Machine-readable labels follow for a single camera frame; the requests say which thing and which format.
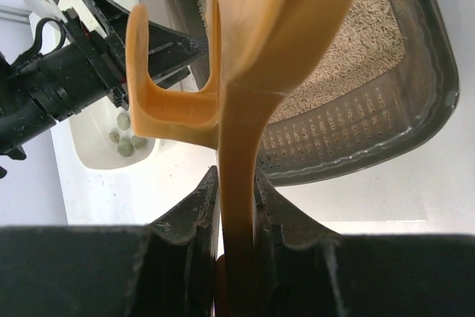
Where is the white plastic tray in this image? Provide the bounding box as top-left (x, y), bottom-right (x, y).
top-left (55, 0), bottom-right (201, 171)

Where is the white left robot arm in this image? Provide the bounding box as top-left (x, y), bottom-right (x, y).
top-left (1, 0), bottom-right (130, 160)

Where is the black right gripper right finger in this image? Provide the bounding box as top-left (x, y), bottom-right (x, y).
top-left (255, 171), bottom-right (474, 316)

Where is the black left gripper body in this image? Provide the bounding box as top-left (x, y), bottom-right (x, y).
top-left (63, 0), bottom-right (208, 109)

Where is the yellow litter scoop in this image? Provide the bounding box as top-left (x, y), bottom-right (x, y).
top-left (125, 0), bottom-right (353, 316)

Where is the brown litter box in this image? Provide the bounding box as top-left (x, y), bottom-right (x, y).
top-left (154, 0), bottom-right (461, 189)

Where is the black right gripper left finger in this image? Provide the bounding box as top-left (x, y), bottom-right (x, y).
top-left (1, 167), bottom-right (219, 316)

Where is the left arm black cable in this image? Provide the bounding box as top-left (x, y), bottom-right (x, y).
top-left (22, 16), bottom-right (68, 62)

